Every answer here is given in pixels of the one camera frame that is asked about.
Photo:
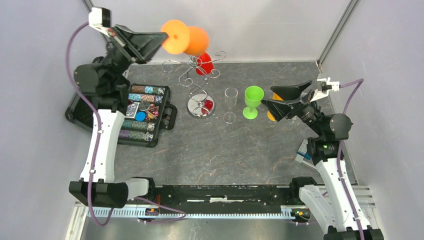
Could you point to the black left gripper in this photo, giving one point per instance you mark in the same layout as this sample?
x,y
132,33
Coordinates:
x,y
127,41

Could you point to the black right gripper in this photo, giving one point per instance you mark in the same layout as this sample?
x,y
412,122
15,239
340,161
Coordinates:
x,y
281,109

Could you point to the yellow plastic wine glass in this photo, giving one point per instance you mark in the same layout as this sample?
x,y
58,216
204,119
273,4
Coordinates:
x,y
270,112

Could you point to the green plastic wine glass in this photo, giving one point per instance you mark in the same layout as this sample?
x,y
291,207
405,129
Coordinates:
x,y
252,98

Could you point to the orange plastic wine glass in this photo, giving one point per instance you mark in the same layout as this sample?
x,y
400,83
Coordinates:
x,y
190,40

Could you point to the clear wine glass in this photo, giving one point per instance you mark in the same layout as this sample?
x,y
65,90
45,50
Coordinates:
x,y
293,120
231,97

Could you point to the red plastic wine glass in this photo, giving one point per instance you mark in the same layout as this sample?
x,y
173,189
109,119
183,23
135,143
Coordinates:
x,y
204,64

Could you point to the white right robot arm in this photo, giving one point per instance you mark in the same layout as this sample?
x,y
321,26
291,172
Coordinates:
x,y
341,217

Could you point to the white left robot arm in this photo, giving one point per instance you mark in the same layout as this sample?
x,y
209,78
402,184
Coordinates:
x,y
102,85

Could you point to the chrome wine glass rack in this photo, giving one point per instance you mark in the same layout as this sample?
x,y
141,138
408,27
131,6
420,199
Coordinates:
x,y
200,103

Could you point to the poker chip row upper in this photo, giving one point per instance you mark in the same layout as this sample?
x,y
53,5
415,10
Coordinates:
x,y
150,90

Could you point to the poker chip row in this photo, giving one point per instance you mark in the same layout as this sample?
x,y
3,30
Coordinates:
x,y
150,90
152,98

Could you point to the poker chip row lower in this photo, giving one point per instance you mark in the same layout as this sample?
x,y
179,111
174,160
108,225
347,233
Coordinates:
x,y
152,98

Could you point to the black dealer button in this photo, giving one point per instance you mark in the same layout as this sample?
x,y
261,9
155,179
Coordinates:
x,y
144,105

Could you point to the blue green toy blocks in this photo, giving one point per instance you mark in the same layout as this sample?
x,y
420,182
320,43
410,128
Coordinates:
x,y
302,157

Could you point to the blue playing card deck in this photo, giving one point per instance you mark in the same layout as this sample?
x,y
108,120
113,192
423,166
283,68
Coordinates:
x,y
132,110

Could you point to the black poker chip case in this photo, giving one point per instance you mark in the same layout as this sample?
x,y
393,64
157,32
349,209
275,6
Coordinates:
x,y
144,129

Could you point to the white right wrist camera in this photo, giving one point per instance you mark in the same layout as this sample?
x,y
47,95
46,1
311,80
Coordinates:
x,y
323,88

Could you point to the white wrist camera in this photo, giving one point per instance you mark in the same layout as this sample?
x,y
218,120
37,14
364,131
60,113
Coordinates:
x,y
99,18
323,88

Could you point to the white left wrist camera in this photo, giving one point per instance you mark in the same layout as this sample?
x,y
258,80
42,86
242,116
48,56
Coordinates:
x,y
99,18

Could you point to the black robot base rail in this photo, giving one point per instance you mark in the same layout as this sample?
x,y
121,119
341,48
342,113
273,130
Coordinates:
x,y
225,201

